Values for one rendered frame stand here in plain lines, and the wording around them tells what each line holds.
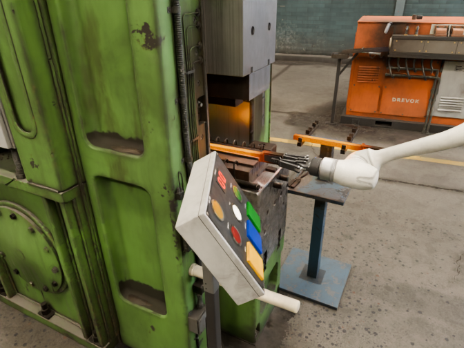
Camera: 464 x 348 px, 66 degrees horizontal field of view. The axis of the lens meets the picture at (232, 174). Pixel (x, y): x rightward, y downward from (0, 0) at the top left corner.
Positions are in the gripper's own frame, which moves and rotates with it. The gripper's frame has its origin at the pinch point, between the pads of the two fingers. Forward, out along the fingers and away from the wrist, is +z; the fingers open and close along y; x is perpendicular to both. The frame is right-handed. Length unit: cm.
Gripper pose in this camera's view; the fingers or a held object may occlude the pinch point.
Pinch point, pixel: (273, 157)
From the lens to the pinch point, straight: 151.0
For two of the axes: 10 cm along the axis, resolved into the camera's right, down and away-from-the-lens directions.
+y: 4.5, -4.2, 7.9
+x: 0.0, -8.8, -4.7
